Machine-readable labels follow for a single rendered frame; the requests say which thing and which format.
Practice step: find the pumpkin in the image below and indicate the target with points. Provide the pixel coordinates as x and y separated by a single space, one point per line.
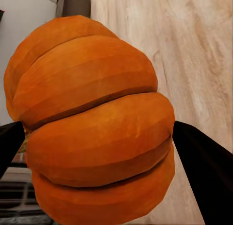
98 135

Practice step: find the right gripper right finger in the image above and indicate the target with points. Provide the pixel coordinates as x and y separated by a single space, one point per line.
209 169

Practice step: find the wood fireplace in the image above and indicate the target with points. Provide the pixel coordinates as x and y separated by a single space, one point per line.
18 204

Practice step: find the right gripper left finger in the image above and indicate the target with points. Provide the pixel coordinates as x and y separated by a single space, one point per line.
11 138

